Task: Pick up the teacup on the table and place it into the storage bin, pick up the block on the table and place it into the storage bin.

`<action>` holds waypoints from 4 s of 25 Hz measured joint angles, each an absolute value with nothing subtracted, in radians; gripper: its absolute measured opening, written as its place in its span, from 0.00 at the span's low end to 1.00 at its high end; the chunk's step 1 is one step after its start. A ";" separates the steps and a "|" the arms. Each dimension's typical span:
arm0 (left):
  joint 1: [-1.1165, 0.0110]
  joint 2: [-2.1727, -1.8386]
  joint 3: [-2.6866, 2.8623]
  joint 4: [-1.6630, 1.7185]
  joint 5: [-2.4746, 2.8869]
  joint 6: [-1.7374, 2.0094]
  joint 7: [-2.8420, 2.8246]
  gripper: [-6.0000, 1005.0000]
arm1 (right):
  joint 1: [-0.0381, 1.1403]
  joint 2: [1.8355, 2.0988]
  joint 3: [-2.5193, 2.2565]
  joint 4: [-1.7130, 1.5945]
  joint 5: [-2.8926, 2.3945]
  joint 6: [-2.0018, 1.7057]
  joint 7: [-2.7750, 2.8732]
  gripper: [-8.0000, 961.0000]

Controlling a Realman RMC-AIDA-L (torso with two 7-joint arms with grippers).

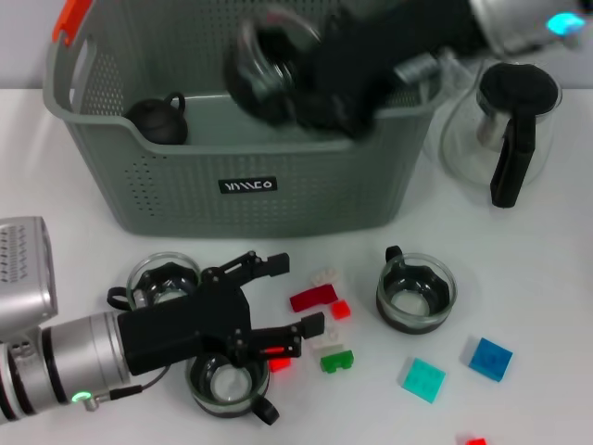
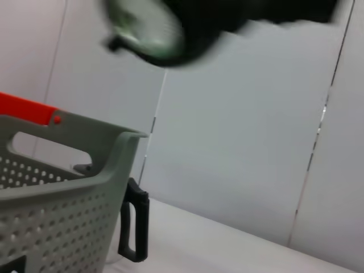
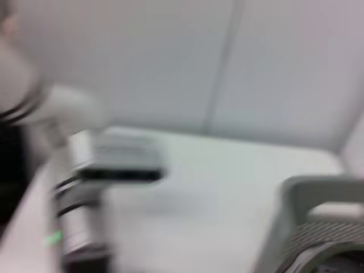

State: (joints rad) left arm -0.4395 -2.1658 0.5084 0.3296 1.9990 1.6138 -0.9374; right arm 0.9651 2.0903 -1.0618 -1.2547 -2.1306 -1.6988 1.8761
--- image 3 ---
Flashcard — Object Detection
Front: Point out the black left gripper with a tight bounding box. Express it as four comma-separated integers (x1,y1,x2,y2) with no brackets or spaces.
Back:
62,247,113,273

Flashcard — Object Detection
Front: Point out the grey perforated plastic storage bin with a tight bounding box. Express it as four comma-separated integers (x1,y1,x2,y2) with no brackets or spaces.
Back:
274,175,364,273

